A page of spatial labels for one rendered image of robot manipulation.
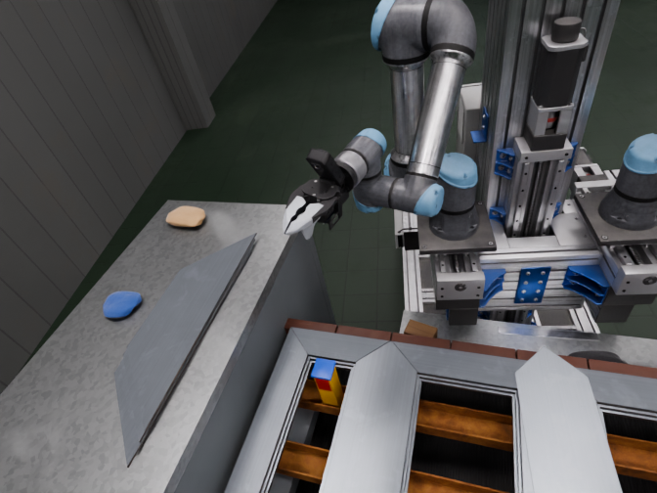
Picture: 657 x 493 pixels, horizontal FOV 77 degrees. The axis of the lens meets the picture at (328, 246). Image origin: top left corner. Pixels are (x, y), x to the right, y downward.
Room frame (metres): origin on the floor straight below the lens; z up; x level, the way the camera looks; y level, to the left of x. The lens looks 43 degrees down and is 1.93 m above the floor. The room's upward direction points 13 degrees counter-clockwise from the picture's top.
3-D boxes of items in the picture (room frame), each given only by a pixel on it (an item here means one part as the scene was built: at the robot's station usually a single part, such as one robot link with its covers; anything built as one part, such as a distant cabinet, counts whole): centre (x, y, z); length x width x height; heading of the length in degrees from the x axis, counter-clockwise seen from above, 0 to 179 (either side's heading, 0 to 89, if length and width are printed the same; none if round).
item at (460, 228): (0.94, -0.40, 1.09); 0.15 x 0.15 x 0.10
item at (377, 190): (0.81, -0.14, 1.33); 0.11 x 0.08 x 0.11; 49
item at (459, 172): (0.95, -0.40, 1.20); 0.13 x 0.12 x 0.14; 49
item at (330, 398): (0.64, 0.10, 0.78); 0.05 x 0.05 x 0.19; 65
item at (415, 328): (0.80, -0.24, 0.71); 0.10 x 0.06 x 0.05; 51
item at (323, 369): (0.64, 0.10, 0.88); 0.06 x 0.06 x 0.02; 65
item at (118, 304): (0.91, 0.66, 1.07); 0.12 x 0.10 x 0.03; 72
